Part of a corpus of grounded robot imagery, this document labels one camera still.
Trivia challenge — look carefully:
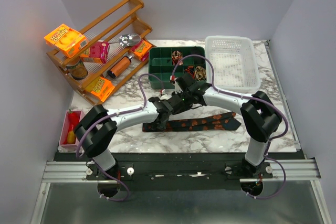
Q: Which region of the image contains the dark orange-patterned necktie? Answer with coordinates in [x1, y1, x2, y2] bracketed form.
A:
[142, 112, 241, 132]

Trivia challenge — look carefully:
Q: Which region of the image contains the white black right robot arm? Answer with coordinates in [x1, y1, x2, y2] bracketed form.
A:
[171, 73, 282, 178]

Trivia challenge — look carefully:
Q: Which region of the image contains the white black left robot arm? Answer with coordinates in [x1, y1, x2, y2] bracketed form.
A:
[75, 93, 193, 179]

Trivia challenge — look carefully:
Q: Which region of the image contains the rolled beige patterned tie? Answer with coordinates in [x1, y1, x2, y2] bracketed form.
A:
[194, 66, 206, 81]

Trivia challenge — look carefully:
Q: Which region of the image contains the rolled orange black tie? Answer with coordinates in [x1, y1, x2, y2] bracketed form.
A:
[184, 66, 195, 80]

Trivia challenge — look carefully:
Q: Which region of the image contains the rolled tie top compartment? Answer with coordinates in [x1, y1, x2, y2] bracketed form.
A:
[171, 50, 183, 66]

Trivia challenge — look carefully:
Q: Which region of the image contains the black cloth in tray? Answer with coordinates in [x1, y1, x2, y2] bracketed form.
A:
[191, 47, 204, 56]

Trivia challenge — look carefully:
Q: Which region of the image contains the green compartment organizer tray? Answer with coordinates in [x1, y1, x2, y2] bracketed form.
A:
[149, 46, 206, 90]

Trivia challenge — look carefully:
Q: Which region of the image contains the white plastic basket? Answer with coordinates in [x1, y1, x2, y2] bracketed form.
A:
[205, 36, 261, 93]

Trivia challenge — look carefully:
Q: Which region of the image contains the small orange pink box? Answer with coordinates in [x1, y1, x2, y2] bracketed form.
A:
[130, 39, 153, 61]

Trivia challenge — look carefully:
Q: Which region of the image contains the orange black bottle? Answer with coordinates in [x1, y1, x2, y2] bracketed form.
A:
[107, 56, 132, 79]

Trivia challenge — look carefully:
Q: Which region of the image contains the lower orange sponge box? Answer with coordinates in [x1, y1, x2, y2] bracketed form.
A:
[85, 77, 115, 102]

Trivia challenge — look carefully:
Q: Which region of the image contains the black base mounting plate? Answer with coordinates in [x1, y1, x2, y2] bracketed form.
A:
[54, 152, 279, 192]

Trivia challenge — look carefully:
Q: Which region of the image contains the silver metal spoon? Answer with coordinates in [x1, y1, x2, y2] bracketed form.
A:
[109, 33, 141, 47]

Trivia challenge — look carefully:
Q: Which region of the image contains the wooden three-tier rack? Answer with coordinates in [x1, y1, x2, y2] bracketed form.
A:
[44, 0, 153, 105]

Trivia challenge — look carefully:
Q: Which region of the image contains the pink sponge box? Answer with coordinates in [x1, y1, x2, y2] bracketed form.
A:
[80, 41, 110, 64]

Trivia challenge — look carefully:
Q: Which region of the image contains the food can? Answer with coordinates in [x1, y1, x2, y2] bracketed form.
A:
[66, 58, 88, 80]

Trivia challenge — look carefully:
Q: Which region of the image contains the red toy pepper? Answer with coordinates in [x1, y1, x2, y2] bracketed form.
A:
[68, 110, 79, 127]

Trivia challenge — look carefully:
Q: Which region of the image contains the yellow toy corn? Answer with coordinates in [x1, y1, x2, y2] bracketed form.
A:
[67, 130, 76, 145]

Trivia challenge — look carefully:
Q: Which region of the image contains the pink plastic bin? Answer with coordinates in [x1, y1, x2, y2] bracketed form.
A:
[58, 110, 85, 151]

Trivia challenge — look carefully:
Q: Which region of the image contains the large orange sponge box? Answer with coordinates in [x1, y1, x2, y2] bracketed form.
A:
[44, 24, 88, 58]

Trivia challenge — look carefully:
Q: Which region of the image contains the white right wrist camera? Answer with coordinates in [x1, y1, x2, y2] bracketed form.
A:
[174, 81, 183, 93]

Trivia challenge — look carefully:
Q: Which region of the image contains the aluminium frame rail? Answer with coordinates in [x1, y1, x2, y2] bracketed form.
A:
[240, 158, 322, 183]

